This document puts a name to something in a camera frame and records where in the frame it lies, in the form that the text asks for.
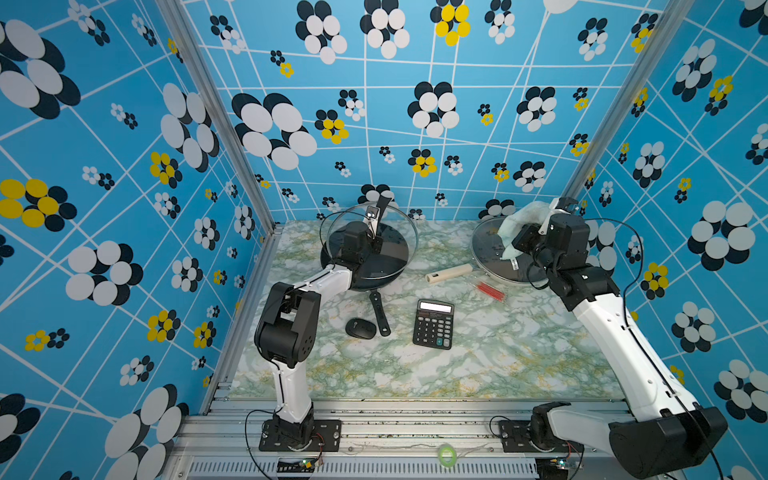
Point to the black frying pan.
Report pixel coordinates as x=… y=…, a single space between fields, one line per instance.
x=373 y=271

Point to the green circuit board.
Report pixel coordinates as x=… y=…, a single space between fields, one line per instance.
x=551 y=469
x=303 y=466

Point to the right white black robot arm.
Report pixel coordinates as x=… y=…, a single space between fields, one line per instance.
x=668 y=429

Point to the right green circuit board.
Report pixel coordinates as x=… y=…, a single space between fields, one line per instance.
x=551 y=469

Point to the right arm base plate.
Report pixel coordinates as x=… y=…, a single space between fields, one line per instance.
x=518 y=436

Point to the black computer mouse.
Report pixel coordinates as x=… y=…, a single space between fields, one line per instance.
x=361 y=329

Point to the glass pot lid black handle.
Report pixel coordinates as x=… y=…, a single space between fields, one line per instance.
x=488 y=249

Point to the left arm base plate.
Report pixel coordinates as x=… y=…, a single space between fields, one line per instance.
x=314 y=435

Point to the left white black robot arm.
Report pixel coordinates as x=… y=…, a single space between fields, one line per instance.
x=287 y=329

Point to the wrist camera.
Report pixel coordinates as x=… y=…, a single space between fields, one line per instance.
x=372 y=218
x=562 y=205

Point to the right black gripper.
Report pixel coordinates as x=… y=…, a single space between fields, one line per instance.
x=529 y=232

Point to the black desk calculator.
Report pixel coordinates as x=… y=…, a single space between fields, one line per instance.
x=434 y=324

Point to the brown pan with cream handle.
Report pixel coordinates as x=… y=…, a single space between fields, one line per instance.
x=452 y=272

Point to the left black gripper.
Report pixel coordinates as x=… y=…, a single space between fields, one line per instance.
x=376 y=243

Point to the green tape roll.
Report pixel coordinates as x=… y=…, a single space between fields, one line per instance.
x=447 y=456

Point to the aluminium frame rail base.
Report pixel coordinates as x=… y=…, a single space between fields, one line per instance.
x=380 y=439

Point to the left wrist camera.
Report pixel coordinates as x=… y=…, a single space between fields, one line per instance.
x=372 y=218

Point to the left green circuit board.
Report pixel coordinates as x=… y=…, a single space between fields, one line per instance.
x=303 y=466

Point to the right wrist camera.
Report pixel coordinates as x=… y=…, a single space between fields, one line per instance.
x=562 y=205

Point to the light teal microfiber cloth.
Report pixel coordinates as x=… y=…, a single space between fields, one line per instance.
x=533 y=213

